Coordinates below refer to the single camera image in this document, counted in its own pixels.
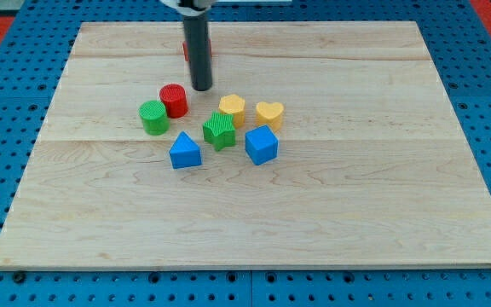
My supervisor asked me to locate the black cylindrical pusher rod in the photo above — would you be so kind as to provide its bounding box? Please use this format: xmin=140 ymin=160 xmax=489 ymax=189
xmin=183 ymin=8 xmax=213 ymax=91

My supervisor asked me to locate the red block behind rod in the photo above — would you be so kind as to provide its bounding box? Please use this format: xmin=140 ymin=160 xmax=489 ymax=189
xmin=182 ymin=38 xmax=212 ymax=62

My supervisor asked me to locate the red cylinder block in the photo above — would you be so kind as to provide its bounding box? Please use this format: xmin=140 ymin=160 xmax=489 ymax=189
xmin=159 ymin=84 xmax=188 ymax=119

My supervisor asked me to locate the yellow hexagon block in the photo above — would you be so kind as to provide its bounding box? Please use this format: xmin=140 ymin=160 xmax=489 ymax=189
xmin=218 ymin=94 xmax=246 ymax=128

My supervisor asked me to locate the green cylinder block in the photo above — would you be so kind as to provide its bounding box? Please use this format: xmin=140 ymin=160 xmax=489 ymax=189
xmin=138 ymin=100 xmax=170 ymax=136

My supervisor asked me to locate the green star block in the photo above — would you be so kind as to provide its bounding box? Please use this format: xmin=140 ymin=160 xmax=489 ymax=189
xmin=202 ymin=112 xmax=236 ymax=151

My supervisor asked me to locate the yellow heart block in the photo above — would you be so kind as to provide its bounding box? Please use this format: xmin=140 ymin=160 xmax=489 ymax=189
xmin=256 ymin=101 xmax=285 ymax=132

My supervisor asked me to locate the blue triangle block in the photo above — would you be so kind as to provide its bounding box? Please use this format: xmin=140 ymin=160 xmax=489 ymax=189
xmin=169 ymin=131 xmax=202 ymax=169

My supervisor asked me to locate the blue cube block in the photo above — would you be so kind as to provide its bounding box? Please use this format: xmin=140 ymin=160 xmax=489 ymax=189
xmin=245 ymin=125 xmax=279 ymax=165

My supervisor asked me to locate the light wooden board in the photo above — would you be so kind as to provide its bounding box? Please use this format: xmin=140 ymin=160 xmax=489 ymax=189
xmin=0 ymin=21 xmax=491 ymax=271

